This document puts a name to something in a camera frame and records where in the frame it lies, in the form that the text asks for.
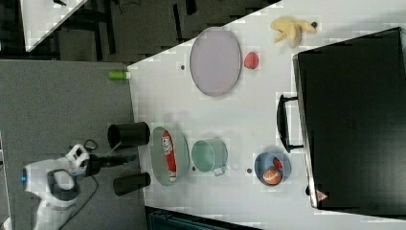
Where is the orange felt fruit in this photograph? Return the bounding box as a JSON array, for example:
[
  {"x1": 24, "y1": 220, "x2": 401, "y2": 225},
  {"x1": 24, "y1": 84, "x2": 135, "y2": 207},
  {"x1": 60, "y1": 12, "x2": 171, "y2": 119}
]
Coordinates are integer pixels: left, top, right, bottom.
[{"x1": 262, "y1": 169, "x2": 282, "y2": 185}]

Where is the black cylinder post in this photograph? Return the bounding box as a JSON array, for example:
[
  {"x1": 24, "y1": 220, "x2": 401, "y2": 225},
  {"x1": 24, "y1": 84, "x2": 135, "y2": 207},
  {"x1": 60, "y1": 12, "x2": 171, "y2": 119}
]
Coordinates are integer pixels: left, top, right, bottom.
[
  {"x1": 107, "y1": 122, "x2": 150, "y2": 149},
  {"x1": 113, "y1": 172, "x2": 151, "y2": 196}
]

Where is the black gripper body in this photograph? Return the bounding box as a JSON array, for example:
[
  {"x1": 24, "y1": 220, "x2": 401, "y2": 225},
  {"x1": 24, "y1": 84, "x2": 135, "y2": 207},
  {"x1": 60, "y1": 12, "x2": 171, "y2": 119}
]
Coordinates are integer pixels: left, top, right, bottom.
[{"x1": 85, "y1": 154, "x2": 109, "y2": 176}]

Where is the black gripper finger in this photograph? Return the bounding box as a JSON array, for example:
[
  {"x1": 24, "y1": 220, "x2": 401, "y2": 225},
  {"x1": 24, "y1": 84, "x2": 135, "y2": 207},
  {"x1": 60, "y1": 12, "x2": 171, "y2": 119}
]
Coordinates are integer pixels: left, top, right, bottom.
[{"x1": 109, "y1": 155, "x2": 137, "y2": 163}]

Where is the green mug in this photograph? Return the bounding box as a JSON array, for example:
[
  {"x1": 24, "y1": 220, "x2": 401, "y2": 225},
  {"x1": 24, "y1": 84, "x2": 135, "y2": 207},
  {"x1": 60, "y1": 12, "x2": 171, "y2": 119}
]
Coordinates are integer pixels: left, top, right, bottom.
[{"x1": 192, "y1": 138, "x2": 228, "y2": 176}]

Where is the red felt ketchup bottle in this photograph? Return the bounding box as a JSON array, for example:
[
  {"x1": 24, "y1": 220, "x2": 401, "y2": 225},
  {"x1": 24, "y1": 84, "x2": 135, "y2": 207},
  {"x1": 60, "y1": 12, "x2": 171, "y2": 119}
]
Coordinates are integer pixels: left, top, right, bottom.
[{"x1": 162, "y1": 130, "x2": 177, "y2": 182}]

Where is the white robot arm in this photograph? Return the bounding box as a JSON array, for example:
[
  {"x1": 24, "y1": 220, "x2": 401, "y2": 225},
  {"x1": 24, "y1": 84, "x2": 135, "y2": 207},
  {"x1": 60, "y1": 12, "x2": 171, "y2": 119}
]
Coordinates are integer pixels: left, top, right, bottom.
[{"x1": 22, "y1": 144, "x2": 136, "y2": 230}]

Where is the green marker pen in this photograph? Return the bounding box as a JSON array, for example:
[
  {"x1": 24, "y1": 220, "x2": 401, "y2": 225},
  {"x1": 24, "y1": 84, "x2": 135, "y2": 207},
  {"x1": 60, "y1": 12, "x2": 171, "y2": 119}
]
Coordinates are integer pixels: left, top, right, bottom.
[{"x1": 108, "y1": 71, "x2": 131, "y2": 80}]

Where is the lower black cylinder post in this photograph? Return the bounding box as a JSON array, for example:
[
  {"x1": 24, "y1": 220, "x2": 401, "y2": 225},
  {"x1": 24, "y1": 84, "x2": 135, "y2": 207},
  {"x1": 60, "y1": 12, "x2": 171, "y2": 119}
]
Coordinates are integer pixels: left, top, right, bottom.
[{"x1": 113, "y1": 172, "x2": 151, "y2": 196}]

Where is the yellow felt banana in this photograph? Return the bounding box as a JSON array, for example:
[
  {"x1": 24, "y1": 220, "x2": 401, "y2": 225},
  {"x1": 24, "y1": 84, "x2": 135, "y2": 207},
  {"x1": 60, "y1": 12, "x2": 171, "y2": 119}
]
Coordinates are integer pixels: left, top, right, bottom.
[{"x1": 270, "y1": 17, "x2": 318, "y2": 48}]

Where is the green oval strainer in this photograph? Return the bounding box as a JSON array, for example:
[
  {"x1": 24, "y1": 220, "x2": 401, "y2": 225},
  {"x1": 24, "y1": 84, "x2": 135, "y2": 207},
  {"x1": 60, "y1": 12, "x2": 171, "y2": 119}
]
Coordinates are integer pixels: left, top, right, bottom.
[{"x1": 150, "y1": 126, "x2": 190, "y2": 186}]

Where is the black toaster oven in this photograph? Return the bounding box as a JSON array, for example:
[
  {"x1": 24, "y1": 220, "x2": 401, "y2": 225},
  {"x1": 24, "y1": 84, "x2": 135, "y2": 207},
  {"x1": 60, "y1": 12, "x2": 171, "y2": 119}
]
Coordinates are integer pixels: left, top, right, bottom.
[{"x1": 292, "y1": 27, "x2": 406, "y2": 219}]

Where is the grey round plate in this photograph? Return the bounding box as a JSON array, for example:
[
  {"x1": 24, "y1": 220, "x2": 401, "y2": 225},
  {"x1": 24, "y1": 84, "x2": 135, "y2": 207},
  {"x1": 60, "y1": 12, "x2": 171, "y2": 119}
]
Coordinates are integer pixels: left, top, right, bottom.
[{"x1": 190, "y1": 27, "x2": 241, "y2": 97}]

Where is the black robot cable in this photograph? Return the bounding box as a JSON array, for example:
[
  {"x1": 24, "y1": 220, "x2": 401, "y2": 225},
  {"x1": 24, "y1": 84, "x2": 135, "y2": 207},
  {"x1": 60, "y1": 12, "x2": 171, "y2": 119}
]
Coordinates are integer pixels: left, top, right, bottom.
[{"x1": 56, "y1": 139, "x2": 101, "y2": 230}]

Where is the red felt strawberry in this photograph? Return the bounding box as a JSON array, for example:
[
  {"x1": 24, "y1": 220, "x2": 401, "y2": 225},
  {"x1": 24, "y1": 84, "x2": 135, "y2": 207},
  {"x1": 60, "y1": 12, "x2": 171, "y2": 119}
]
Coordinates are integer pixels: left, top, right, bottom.
[{"x1": 244, "y1": 52, "x2": 259, "y2": 69}]

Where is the upper black cylinder post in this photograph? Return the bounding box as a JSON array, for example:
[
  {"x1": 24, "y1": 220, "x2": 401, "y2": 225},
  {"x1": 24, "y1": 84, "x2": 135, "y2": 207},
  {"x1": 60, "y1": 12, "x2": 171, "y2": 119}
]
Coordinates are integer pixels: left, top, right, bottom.
[{"x1": 107, "y1": 122, "x2": 150, "y2": 149}]

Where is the small red felt fruit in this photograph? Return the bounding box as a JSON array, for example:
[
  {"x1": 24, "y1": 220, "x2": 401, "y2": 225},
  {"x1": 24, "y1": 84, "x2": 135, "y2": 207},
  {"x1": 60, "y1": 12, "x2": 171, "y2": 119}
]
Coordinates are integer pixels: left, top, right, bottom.
[{"x1": 273, "y1": 158, "x2": 283, "y2": 169}]

